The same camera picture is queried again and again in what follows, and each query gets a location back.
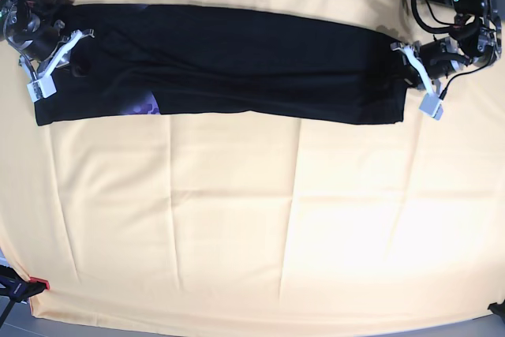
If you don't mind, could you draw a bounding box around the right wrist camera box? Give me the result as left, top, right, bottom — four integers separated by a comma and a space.
27, 76, 57, 103

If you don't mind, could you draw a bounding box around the cream yellow table cloth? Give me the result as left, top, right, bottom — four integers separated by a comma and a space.
0, 0, 505, 331

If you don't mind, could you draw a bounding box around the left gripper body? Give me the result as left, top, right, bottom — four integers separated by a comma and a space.
412, 37, 469, 92

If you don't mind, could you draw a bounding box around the dark navy T-shirt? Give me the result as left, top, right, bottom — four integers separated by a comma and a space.
35, 4, 408, 125

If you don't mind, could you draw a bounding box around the red black table clamp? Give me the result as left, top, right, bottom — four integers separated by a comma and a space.
0, 265, 50, 303

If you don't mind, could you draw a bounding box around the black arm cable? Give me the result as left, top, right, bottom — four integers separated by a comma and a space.
410, 0, 458, 35

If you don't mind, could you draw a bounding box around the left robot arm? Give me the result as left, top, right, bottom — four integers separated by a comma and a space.
396, 0, 502, 99

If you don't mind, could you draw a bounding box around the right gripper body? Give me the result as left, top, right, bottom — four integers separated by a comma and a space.
15, 17, 69, 77

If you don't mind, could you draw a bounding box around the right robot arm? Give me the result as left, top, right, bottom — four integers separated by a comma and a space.
1, 0, 94, 80

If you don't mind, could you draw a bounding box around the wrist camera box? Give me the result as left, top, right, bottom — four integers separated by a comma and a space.
419, 94, 443, 121
27, 76, 57, 103

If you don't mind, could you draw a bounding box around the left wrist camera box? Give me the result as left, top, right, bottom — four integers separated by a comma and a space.
419, 94, 443, 121

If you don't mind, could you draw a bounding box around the black corner clamp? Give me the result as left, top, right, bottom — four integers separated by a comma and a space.
488, 301, 505, 320

